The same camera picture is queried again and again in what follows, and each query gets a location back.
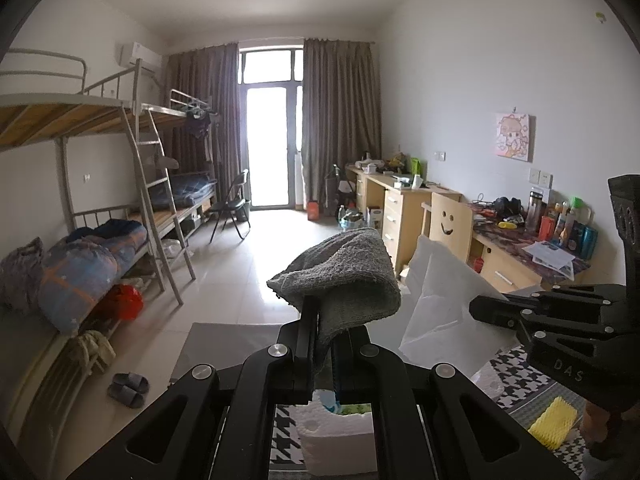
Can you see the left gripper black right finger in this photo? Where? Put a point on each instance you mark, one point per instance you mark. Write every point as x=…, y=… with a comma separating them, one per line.
x=365, y=373

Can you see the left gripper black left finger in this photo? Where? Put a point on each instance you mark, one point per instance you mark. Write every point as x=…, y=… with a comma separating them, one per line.
x=280, y=374

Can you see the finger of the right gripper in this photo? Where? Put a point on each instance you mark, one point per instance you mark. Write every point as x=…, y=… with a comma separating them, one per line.
x=563, y=309

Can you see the green white tissue pack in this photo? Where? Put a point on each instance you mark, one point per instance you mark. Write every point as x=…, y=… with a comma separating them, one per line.
x=355, y=409

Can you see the white plastic bag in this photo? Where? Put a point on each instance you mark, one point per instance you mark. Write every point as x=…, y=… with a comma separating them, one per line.
x=433, y=324

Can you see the grey towel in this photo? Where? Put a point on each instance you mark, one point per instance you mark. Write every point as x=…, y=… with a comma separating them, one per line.
x=351, y=275

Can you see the wooden desk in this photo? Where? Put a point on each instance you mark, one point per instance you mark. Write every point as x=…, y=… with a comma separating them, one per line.
x=498, y=255

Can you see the printed paper sheets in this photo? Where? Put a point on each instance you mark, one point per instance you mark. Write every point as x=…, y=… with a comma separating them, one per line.
x=552, y=257

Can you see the white foam box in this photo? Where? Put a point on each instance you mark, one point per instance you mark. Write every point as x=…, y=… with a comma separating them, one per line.
x=333, y=445

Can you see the yellow foam net sleeve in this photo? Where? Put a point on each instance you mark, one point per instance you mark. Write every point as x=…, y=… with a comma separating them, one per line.
x=553, y=425

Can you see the wooden smiley face chair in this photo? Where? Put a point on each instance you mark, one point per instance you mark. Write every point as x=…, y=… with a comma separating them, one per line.
x=450, y=223

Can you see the teal bottle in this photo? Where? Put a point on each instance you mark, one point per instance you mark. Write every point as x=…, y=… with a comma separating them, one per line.
x=589, y=242

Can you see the grey slippers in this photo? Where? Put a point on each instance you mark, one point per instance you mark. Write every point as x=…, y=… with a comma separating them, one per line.
x=129, y=389

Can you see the small trash bin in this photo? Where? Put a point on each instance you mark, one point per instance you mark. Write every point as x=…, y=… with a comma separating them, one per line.
x=350, y=218

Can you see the red plastic bag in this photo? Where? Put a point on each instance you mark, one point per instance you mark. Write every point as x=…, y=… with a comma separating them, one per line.
x=121, y=303

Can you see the black folding chair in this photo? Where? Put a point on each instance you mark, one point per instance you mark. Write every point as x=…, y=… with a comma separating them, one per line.
x=232, y=206

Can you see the blue plaid quilt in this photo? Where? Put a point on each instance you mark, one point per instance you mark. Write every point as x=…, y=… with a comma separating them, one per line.
x=81, y=268

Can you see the metal bunk bed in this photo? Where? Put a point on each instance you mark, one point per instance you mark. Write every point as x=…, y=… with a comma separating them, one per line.
x=76, y=153

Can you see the right brown curtain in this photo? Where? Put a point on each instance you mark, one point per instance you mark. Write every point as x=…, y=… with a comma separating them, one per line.
x=341, y=109

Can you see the brown curtain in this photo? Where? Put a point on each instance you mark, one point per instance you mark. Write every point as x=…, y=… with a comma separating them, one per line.
x=341, y=109
x=205, y=83

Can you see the glass balcony door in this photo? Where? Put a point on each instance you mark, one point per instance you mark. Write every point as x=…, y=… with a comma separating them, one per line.
x=271, y=90

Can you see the left brown curtain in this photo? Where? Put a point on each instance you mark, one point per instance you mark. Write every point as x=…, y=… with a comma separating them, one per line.
x=205, y=83

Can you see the white air conditioner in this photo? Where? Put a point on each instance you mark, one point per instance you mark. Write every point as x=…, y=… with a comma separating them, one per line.
x=134, y=52

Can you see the pink anime wall picture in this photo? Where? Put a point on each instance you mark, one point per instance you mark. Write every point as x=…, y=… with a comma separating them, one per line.
x=513, y=136

